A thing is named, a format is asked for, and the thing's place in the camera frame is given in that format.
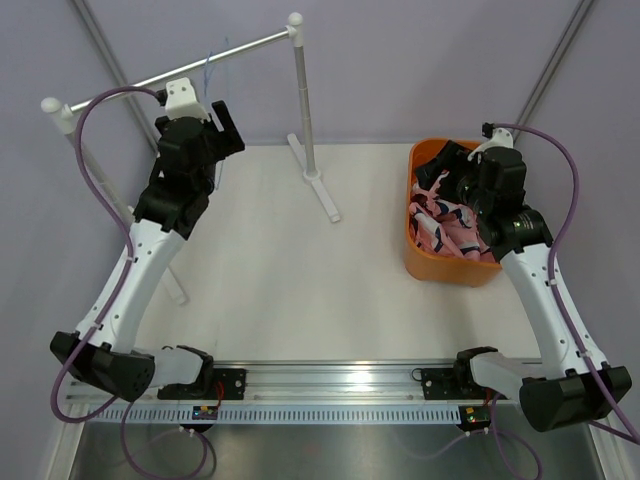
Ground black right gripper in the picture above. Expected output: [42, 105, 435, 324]
[414, 140, 493, 216]

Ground black right mount plate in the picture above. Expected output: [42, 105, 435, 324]
[410, 367, 474, 400]

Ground pink patterned shorts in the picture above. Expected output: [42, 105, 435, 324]
[408, 174, 495, 264]

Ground white and silver clothes rack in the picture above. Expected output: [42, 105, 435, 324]
[41, 12, 341, 305]

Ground black left mount plate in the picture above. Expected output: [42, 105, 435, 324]
[157, 367, 247, 401]

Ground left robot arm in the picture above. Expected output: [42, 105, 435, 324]
[50, 100, 245, 402]

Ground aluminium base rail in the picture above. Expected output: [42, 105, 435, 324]
[62, 362, 609, 406]

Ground black mount plate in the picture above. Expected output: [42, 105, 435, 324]
[410, 367, 474, 400]
[157, 367, 247, 401]

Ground orange plastic basket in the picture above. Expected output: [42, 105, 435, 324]
[404, 138, 502, 287]

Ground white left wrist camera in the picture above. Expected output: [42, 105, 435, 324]
[156, 77, 211, 122]

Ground light blue wire hanger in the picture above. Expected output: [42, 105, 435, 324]
[202, 51, 225, 191]

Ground white slotted cable duct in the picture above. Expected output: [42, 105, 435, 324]
[95, 403, 461, 425]

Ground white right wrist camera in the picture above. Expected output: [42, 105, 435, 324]
[467, 122, 514, 162]

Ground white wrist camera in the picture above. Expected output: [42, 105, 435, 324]
[467, 122, 514, 162]
[156, 77, 211, 122]

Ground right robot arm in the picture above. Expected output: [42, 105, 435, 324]
[414, 140, 632, 432]

